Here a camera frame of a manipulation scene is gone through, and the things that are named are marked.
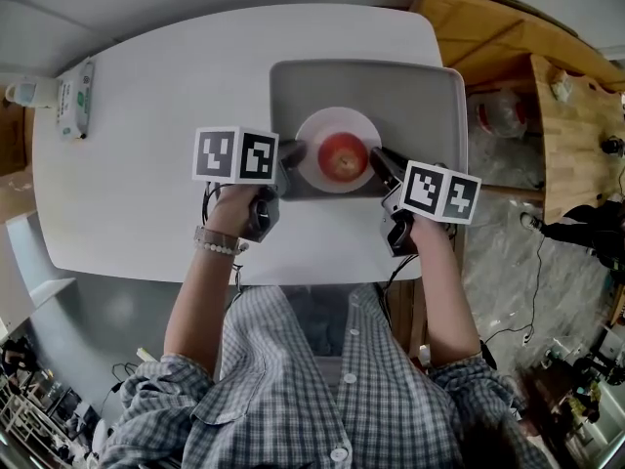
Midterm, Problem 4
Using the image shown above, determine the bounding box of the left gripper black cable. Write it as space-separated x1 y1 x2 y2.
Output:
202 181 222 225

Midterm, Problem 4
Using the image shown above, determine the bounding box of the person's left forearm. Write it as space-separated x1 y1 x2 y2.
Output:
163 244 243 375

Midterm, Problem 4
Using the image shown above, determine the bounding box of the curved wooden platform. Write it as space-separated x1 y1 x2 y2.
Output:
388 280 431 359

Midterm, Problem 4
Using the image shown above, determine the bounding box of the large flat cardboard box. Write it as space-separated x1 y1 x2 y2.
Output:
409 0 625 92

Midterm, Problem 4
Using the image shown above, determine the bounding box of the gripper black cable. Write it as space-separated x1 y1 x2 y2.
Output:
202 181 222 225
380 254 421 293

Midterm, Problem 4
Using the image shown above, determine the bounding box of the white green tissue packet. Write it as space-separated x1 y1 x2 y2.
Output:
56 59 97 142

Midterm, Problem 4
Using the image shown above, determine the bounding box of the white round plate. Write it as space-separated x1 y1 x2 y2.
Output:
295 107 383 194

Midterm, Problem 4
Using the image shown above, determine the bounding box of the grey rectangular tray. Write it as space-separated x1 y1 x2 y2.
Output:
269 59 466 202

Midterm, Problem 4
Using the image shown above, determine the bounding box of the grey plaid shirt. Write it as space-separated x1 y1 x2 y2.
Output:
100 283 553 469

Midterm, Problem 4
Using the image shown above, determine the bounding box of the red apple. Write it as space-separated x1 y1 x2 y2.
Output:
317 132 368 183

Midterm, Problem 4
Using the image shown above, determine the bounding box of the white table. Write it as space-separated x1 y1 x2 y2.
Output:
31 3 445 285

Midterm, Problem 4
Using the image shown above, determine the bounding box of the beige wristband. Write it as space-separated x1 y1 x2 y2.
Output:
194 226 240 246

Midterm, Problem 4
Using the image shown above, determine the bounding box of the crumpled clear bag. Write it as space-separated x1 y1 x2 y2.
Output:
549 68 575 102

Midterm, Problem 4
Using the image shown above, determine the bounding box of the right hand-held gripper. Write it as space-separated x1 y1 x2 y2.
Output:
369 147 482 257

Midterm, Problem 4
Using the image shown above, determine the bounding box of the person's left hand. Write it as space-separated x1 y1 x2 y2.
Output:
207 183 268 239

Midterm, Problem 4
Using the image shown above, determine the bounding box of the clear plastic water jug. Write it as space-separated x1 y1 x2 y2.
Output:
476 90 529 139

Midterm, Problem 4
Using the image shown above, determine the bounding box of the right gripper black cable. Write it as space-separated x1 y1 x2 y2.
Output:
380 254 421 293

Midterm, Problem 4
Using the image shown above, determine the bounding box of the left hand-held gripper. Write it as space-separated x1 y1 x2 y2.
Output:
191 126 308 243

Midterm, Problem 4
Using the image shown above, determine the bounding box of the person's right forearm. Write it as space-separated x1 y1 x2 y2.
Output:
412 215 482 368

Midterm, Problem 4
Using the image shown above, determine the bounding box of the white bead bracelet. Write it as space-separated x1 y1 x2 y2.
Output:
193 239 250 258

